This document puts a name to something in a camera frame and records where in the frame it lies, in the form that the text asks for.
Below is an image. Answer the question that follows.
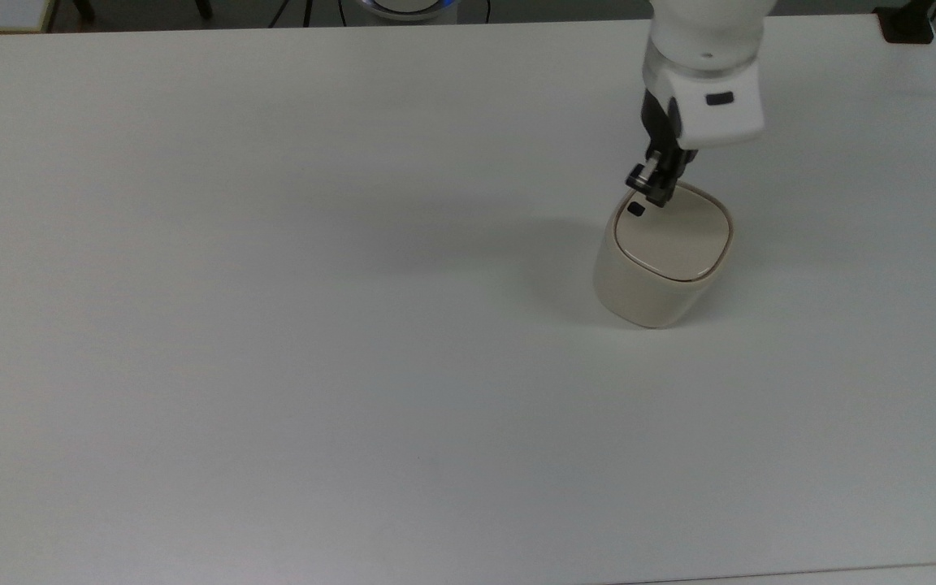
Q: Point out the round robot base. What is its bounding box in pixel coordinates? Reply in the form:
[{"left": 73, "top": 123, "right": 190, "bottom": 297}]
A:
[{"left": 338, "top": 0, "right": 466, "bottom": 24}]

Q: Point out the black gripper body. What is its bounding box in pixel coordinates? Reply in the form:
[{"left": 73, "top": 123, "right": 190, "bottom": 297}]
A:
[{"left": 641, "top": 88, "right": 700, "bottom": 173}]

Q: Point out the beige lidded trash bin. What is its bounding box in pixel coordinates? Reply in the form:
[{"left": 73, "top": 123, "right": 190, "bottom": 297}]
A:
[{"left": 593, "top": 182, "right": 735, "bottom": 330}]

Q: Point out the black floor cable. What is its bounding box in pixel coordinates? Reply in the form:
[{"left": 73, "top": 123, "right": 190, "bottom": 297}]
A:
[{"left": 268, "top": 0, "right": 316, "bottom": 30}]

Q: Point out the black table clamp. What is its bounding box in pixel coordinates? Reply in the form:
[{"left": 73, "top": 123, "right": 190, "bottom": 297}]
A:
[{"left": 873, "top": 0, "right": 936, "bottom": 46}]

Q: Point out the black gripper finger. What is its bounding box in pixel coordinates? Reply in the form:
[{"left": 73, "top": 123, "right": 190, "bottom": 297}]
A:
[
  {"left": 626, "top": 151, "right": 665, "bottom": 217},
  {"left": 648, "top": 151, "right": 690, "bottom": 209}
]

